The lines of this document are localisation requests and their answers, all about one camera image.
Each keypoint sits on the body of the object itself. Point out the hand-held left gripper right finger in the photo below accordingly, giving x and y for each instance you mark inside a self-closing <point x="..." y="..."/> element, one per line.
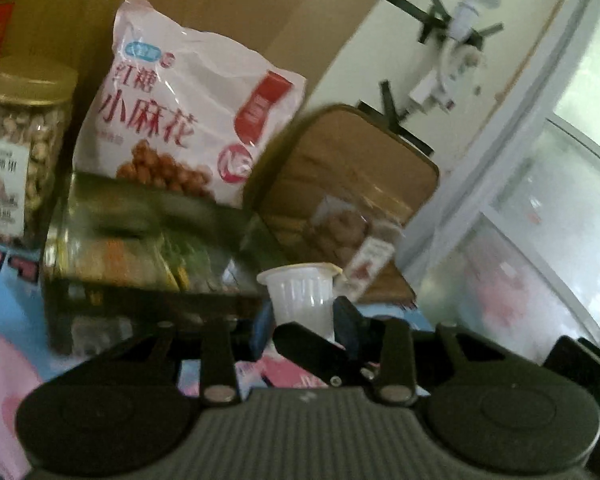
<point x="344" y="325"/>

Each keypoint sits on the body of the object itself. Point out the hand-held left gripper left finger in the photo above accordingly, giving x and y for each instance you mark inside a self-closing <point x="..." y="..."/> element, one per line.
<point x="261" y="330"/>

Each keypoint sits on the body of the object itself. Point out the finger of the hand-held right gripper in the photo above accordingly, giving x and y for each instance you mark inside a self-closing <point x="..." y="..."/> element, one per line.
<point x="305" y="347"/>

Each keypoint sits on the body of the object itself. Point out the white jelly cup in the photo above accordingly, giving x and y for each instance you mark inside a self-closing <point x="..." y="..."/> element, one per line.
<point x="300" y="300"/>

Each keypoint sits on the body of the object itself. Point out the black cardboard box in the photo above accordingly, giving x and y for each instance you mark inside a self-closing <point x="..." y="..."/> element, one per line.
<point x="130" y="310"/>

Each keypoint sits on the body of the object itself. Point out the brown lid pecan jar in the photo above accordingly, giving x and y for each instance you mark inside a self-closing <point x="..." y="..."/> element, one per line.
<point x="340" y="230"/>

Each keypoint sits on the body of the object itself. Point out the brown cushion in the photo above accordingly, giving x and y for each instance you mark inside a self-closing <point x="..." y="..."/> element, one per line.
<point x="340" y="135"/>

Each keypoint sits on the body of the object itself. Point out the window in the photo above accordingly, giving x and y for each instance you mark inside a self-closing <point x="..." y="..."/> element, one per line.
<point x="555" y="185"/>

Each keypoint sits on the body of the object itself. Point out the black tape strip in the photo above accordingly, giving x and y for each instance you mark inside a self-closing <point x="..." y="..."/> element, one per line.
<point x="415" y="7"/>
<point x="397" y="120"/>

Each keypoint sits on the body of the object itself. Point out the pink snack bag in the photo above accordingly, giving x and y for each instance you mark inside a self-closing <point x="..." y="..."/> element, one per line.
<point x="180" y="110"/>

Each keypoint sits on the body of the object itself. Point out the white plug adapter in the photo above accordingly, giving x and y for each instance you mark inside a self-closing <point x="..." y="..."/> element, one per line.
<point x="430" y="90"/>

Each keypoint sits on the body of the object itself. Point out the cartoon pig bed sheet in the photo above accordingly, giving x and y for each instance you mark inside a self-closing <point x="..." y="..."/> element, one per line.
<point x="10" y="310"/>

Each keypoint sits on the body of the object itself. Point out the gold lid nut jar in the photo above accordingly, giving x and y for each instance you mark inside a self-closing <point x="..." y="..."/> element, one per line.
<point x="40" y="150"/>

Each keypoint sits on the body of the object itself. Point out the brown cardboard sheet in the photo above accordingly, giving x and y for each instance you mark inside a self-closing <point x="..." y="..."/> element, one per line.
<point x="230" y="0"/>

